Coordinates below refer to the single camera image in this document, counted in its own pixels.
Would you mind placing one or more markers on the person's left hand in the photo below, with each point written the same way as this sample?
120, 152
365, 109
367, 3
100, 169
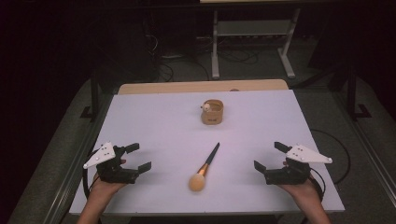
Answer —
104, 189

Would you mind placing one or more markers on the white metal stand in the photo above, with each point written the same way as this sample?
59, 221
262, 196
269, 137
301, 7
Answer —
214, 46

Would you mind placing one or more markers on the person's right hand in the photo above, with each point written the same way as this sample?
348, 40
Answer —
303, 191

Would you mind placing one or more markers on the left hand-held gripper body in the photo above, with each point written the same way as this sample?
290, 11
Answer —
109, 171

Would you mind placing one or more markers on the black frame post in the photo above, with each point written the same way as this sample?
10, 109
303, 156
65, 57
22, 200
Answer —
351, 93
94, 93

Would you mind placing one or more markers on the wooden table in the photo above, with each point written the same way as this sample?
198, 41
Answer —
155, 88

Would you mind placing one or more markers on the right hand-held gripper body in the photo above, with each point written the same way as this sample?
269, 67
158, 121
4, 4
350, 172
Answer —
292, 174

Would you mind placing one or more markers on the round beige brush holder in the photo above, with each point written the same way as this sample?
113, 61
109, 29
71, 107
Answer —
212, 118

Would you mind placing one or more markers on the white table board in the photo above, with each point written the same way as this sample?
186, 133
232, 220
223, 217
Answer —
174, 130

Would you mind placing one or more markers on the aluminium frame rail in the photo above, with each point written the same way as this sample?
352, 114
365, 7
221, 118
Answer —
373, 158
71, 183

